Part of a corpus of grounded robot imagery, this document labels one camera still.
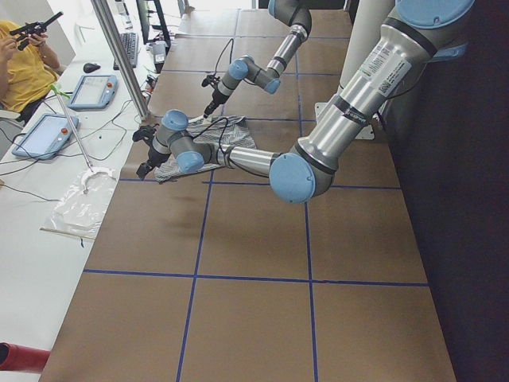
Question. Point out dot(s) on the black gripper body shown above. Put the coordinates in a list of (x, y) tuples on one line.
[(214, 100), (152, 156)]

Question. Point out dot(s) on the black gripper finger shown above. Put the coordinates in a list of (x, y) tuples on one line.
[(142, 170), (209, 110)]

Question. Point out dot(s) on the black computer mouse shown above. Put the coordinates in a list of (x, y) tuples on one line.
[(90, 67)]

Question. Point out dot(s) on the teach pendant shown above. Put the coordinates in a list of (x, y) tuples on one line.
[(49, 135), (93, 92)]

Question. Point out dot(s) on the brown paper table cover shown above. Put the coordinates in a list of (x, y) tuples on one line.
[(213, 278)]

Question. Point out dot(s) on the navy white striped polo shirt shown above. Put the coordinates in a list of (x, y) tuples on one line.
[(232, 130)]

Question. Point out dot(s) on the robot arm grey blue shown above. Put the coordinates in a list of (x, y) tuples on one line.
[(411, 36), (291, 13)]

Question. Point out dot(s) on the person in yellow shirt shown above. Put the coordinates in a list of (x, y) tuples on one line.
[(26, 75)]

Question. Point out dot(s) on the black keyboard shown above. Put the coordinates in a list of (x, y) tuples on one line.
[(130, 44)]

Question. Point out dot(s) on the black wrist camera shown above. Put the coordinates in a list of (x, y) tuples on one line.
[(144, 133), (210, 80)]

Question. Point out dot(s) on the teach pendant near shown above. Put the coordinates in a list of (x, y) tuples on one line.
[(49, 135)]

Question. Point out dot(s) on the red cylinder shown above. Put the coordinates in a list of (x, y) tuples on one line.
[(19, 358)]

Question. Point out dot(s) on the clear plastic bag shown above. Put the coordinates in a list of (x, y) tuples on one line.
[(81, 213)]

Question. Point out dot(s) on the aluminium frame post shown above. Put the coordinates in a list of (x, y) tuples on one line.
[(110, 31)]

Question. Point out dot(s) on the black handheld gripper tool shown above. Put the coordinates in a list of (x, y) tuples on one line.
[(38, 27)]

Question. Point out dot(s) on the black monitor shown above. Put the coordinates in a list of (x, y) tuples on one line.
[(152, 22)]

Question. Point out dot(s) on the teach pendant far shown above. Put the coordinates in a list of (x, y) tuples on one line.
[(93, 92)]

